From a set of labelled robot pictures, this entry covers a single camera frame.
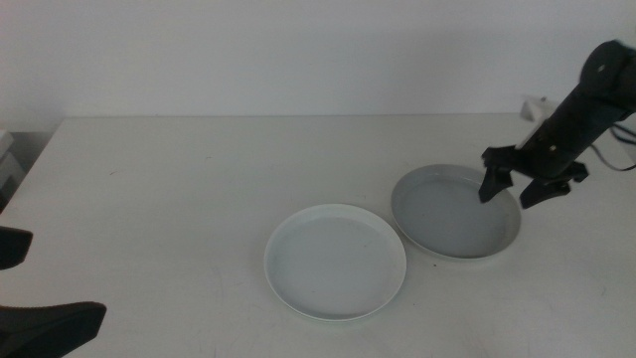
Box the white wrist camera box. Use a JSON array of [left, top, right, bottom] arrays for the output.
[[519, 95, 560, 123]]

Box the grey shallow bowl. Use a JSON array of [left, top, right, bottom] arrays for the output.
[[390, 163, 523, 261]]

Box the white shallow bowl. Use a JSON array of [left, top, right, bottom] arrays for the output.
[[262, 202, 407, 323]]

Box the black cable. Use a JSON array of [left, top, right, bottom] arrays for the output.
[[590, 122, 636, 173]]

